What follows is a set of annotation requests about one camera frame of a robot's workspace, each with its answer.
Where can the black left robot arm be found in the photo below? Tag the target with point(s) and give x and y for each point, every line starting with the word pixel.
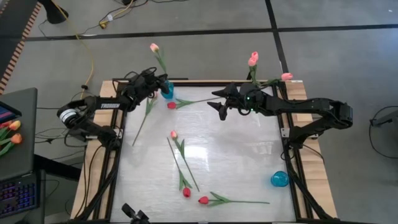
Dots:
pixel 109 105

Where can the black laptop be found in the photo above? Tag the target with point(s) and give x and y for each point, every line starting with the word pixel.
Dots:
pixel 25 149

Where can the black cone stand base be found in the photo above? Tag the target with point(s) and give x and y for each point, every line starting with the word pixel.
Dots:
pixel 54 14

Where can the blue textured glass vase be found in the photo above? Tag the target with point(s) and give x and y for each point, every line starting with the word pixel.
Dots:
pixel 279 179
pixel 169 95

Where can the orange striped floor tape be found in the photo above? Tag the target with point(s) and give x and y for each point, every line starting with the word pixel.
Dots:
pixel 21 43

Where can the black flat floor bar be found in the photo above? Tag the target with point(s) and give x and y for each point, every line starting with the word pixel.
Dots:
pixel 180 79

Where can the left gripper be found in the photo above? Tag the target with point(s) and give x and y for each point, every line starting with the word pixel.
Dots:
pixel 149 81

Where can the pink artificial tulip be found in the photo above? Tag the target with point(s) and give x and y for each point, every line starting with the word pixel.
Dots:
pixel 148 107
pixel 286 76
pixel 255 55
pixel 173 134
pixel 154 47
pixel 251 62

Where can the silver mounting plate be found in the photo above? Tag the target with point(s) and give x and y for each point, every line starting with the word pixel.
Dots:
pixel 285 132
pixel 118 133

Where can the black angular object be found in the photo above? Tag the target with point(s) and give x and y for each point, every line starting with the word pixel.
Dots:
pixel 133 214

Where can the grey metal stand foot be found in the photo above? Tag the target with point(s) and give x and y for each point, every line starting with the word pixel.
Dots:
pixel 385 119

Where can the black aluminium table frame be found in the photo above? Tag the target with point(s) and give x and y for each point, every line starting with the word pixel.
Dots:
pixel 199 83

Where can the laptop with backlit keyboard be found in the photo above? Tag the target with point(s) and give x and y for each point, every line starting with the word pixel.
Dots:
pixel 18 196

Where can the red artificial tulip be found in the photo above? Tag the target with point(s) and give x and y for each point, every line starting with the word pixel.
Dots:
pixel 186 192
pixel 203 200
pixel 171 105

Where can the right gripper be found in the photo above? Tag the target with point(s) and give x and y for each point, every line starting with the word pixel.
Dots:
pixel 248 99

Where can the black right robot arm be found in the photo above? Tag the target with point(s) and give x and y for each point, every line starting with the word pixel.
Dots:
pixel 311 107

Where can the tablet with colourful screen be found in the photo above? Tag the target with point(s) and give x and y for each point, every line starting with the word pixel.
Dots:
pixel 7 113

